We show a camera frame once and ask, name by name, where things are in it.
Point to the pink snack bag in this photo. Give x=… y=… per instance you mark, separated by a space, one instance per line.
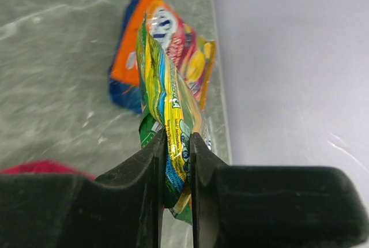
x=44 y=167

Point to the orange Fox's candy bag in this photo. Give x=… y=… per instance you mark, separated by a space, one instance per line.
x=191 y=53

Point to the blue fruit candy bag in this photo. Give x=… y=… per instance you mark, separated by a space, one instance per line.
x=124 y=95

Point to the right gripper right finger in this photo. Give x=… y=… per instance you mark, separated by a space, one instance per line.
x=272 y=206

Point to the green yellow candy bag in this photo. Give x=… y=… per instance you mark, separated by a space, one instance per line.
x=167 y=100

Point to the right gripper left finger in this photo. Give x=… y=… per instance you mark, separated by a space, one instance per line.
x=122 y=207

